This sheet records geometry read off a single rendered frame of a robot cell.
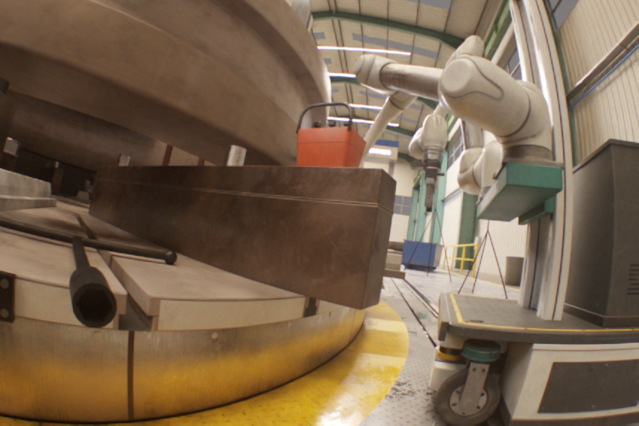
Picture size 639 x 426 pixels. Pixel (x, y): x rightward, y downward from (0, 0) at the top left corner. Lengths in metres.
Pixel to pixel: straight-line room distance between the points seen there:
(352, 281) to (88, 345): 0.63
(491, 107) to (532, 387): 0.67
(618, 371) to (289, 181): 1.10
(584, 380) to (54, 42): 1.80
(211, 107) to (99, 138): 4.53
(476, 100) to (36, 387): 1.07
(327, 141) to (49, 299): 0.81
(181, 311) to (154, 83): 0.82
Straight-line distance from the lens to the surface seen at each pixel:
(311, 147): 0.96
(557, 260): 0.99
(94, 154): 5.67
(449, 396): 0.91
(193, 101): 1.25
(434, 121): 1.30
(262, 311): 0.78
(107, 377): 0.69
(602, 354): 0.90
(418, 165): 1.25
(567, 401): 0.91
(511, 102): 0.77
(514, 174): 0.81
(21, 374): 0.69
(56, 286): 0.58
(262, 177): 1.03
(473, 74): 0.72
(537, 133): 0.88
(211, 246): 1.16
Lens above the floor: 0.47
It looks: 10 degrees up
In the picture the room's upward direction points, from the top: 10 degrees clockwise
